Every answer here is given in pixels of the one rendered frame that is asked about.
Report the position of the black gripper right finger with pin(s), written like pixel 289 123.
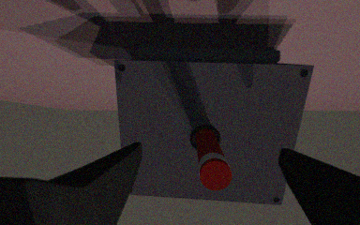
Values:
pixel 327 195

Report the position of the dark grey panel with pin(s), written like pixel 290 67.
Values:
pixel 253 104

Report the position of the dark red peg with white band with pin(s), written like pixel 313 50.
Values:
pixel 214 170

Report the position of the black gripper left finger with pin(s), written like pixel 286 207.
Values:
pixel 94 194

